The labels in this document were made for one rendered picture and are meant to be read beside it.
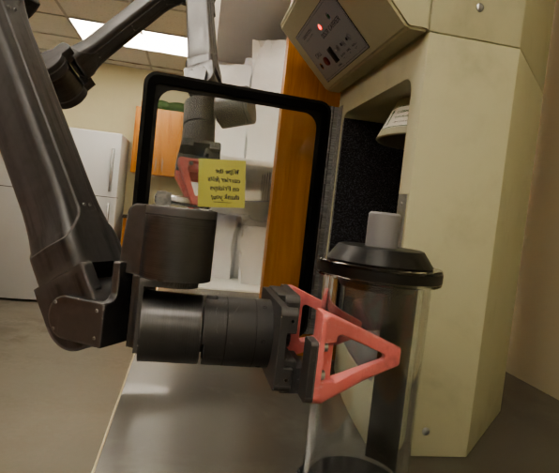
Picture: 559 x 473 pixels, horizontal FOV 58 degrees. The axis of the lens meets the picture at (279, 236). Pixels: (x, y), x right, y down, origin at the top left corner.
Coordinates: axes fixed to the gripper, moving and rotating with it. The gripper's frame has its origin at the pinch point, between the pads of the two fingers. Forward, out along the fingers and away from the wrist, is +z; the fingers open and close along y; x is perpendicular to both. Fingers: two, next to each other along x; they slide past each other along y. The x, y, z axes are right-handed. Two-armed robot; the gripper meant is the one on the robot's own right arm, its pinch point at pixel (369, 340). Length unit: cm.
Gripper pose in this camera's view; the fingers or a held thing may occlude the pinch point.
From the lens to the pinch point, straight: 45.7
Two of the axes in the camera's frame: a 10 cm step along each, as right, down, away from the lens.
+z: 9.8, 1.0, 1.8
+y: -1.8, -0.7, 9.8
